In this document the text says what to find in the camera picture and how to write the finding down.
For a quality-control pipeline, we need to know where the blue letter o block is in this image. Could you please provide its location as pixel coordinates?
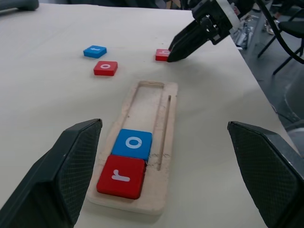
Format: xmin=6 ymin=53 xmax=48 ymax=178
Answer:
xmin=111 ymin=129 xmax=153 ymax=164

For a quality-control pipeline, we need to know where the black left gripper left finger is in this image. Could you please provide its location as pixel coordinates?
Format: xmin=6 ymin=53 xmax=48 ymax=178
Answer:
xmin=0 ymin=118 xmax=104 ymax=228

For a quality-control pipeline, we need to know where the blue letter t block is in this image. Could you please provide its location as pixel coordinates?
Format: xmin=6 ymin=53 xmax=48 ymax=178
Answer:
xmin=83 ymin=45 xmax=107 ymax=58

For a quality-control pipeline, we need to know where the black chair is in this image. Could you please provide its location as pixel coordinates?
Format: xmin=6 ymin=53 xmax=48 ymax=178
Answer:
xmin=257 ymin=7 xmax=304 ymax=76

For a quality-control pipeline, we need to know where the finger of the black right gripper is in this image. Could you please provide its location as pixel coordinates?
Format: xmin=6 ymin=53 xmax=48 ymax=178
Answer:
xmin=167 ymin=28 xmax=212 ymax=63
xmin=169 ymin=19 xmax=205 ymax=51

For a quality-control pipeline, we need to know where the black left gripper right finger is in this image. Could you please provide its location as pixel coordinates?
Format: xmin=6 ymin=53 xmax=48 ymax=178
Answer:
xmin=227 ymin=120 xmax=304 ymax=228

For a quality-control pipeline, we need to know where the wooden letter tray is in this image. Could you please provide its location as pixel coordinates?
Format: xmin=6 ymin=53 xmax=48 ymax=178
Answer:
xmin=86 ymin=80 xmax=179 ymax=216

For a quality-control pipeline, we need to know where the red letter o block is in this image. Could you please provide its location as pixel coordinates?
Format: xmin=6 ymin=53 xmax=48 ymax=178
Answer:
xmin=93 ymin=60 xmax=119 ymax=77

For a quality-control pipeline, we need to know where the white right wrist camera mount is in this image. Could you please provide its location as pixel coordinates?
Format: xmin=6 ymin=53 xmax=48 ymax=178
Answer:
xmin=217 ymin=0 xmax=243 ymax=32

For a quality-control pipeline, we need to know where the red letter r block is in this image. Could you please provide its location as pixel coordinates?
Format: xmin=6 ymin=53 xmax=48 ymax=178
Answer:
xmin=96 ymin=154 xmax=147 ymax=200

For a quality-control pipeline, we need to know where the red letter b block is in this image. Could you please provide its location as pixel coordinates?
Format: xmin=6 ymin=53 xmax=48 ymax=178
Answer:
xmin=155 ymin=48 xmax=172 ymax=62

